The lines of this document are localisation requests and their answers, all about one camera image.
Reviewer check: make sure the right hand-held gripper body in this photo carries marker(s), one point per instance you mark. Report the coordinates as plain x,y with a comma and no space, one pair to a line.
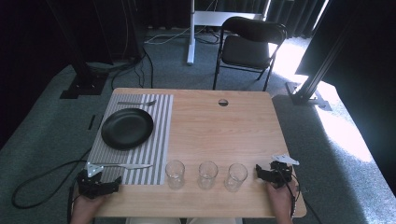
282,172

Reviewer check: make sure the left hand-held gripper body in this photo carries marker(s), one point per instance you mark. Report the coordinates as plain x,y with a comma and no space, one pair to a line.
91,185

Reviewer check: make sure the person's left hand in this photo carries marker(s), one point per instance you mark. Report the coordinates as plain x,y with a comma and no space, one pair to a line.
84,209

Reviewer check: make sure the person's right hand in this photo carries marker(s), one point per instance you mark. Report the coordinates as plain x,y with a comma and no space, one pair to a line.
281,202

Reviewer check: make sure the silver knife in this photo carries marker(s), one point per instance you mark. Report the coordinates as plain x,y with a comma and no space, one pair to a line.
130,166

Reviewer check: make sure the clear drinking glass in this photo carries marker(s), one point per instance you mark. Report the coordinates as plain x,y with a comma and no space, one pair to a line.
235,177
207,174
175,174

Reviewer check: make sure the grey striped placemat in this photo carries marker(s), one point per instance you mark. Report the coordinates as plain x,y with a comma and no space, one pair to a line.
146,146

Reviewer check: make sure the black round plate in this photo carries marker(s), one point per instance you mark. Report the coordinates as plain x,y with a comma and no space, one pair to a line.
127,128

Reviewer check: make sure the black tape strip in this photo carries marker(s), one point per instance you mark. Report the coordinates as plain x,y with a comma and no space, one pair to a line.
101,122
91,122

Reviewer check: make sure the person's light trousers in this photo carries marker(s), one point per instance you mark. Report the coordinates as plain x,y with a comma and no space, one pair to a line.
183,221

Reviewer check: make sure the silver fork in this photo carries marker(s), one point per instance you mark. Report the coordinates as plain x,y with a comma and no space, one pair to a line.
137,102

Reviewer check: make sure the black metal stand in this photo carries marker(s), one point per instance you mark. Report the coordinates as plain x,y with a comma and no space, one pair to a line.
81,71
306,90

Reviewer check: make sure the black folding chair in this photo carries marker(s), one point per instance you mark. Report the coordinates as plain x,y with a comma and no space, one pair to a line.
246,49

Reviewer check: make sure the white desk frame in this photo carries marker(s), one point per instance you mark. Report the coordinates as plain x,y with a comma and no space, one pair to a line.
191,37

